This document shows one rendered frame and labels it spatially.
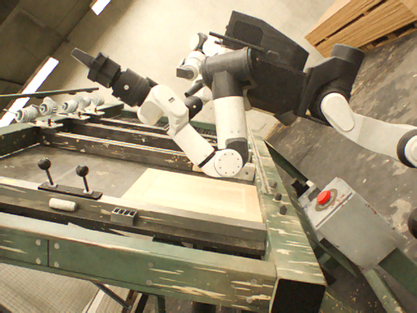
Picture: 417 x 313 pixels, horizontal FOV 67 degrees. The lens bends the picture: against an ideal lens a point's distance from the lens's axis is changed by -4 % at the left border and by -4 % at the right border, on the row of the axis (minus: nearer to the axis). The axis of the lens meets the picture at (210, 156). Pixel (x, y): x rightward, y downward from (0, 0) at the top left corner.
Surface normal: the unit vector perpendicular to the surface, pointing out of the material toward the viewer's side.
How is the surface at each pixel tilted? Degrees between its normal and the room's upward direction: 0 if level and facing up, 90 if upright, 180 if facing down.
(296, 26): 90
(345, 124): 90
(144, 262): 90
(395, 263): 90
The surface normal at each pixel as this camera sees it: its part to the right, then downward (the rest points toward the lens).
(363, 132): 0.35, 0.29
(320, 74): -0.07, 0.24
